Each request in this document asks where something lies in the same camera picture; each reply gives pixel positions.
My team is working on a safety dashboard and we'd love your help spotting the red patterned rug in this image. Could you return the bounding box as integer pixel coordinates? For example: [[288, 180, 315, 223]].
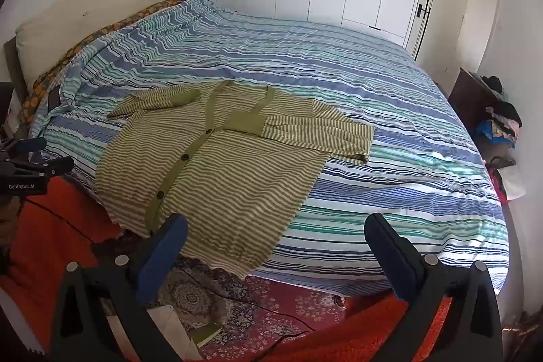
[[153, 256, 353, 362]]

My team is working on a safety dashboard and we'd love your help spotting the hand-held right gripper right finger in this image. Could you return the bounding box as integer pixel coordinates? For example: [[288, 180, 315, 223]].
[[364, 213, 505, 362]]

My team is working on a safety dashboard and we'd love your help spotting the white door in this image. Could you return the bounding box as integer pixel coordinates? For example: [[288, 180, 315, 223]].
[[413, 0, 472, 74]]

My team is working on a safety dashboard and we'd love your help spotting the blue striped bedspread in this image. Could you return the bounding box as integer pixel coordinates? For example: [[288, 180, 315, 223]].
[[29, 0, 510, 299]]

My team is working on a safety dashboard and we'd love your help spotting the dark wooden dresser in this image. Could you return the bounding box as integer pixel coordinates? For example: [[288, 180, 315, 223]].
[[447, 67, 501, 142]]

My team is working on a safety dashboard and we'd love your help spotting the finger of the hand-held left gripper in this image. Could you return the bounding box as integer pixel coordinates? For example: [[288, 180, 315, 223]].
[[19, 156, 75, 178], [5, 137, 48, 156]]

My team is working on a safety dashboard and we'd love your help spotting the green striped cardigan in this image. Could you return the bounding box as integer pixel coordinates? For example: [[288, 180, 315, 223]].
[[95, 80, 375, 280]]

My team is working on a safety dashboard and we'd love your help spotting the orange patterned sheet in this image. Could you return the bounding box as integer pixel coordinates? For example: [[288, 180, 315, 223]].
[[21, 0, 191, 129]]

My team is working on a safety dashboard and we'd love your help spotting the green booklet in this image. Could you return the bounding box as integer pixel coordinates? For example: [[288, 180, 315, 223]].
[[193, 322, 222, 348]]

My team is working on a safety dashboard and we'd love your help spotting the pile of clothes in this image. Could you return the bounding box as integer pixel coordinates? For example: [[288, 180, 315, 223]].
[[475, 76, 527, 202]]

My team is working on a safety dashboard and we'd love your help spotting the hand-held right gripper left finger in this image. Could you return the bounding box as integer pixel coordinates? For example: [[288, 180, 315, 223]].
[[49, 213, 189, 362]]

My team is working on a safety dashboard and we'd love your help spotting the beige padded headboard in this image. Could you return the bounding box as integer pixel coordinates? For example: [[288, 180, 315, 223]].
[[4, 0, 200, 91]]

